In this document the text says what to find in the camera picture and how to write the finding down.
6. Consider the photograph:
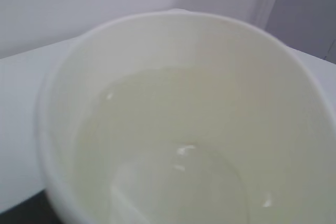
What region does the white paper cup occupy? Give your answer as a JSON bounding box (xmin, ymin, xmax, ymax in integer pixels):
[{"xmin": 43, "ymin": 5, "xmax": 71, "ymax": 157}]
[{"xmin": 36, "ymin": 11, "xmax": 335, "ymax": 223}]

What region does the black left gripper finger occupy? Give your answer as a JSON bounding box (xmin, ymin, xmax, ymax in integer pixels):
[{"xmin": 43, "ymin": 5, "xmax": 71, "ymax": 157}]
[{"xmin": 1, "ymin": 190, "xmax": 63, "ymax": 224}]

